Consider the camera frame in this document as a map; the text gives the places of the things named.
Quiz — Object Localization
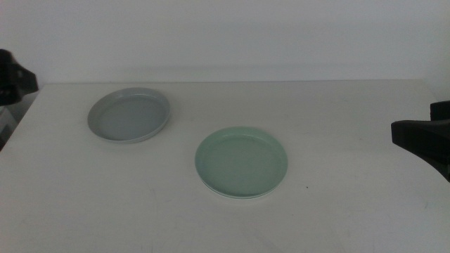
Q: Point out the grey shallow plastic bowl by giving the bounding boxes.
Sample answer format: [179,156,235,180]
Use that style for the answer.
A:
[86,86,172,144]

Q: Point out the green shallow plastic bowl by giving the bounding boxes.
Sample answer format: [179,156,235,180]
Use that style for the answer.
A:
[194,126,289,198]

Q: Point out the white shallow plastic bowl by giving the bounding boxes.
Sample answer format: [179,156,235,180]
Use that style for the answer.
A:
[200,181,281,201]

